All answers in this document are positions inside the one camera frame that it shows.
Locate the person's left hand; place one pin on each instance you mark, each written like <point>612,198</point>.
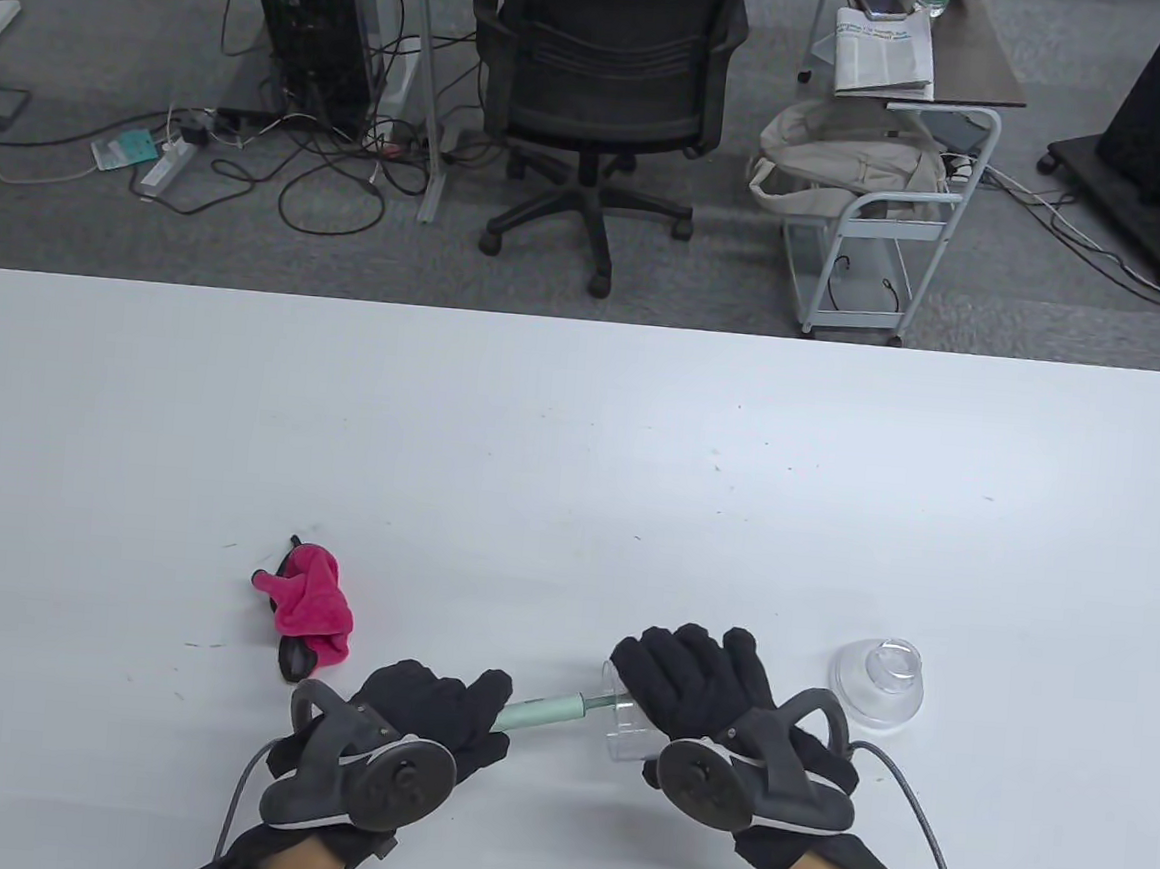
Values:
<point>418,703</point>

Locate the person's right hand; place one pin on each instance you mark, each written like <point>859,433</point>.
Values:
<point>711,686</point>

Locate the person's right fingers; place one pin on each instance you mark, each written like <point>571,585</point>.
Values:
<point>692,664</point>

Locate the person's left fingers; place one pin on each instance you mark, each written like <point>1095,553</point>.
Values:
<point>473,712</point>

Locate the clear plastic cup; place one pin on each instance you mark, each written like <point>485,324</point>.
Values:
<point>628,739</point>

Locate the grey wrist tracker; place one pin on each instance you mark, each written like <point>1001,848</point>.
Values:
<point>383,775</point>
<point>713,781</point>

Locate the black tool under cloth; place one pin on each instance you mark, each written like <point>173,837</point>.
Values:
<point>293,661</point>

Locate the clear plastic dome lid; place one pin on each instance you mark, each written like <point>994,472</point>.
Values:
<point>879,684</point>

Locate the pink cloth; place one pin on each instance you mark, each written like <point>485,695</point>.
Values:
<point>311,604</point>

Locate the white metal cart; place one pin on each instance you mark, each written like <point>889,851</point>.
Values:
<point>886,238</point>

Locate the beige bag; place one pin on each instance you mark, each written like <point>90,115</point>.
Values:
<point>842,164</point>

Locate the black mesh office chair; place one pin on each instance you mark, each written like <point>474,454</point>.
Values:
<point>608,76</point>

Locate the white power strip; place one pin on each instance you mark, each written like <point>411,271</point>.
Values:
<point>168,166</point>

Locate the white desk leg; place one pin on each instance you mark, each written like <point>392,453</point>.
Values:
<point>432,82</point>

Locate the folded newspaper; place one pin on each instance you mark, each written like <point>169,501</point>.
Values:
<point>883,49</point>

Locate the teal flat box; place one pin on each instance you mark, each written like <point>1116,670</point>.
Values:
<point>124,150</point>

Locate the brown side table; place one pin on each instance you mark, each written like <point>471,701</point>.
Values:
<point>981,55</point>

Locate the black computer tower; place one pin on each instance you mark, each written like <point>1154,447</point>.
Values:
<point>306,22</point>

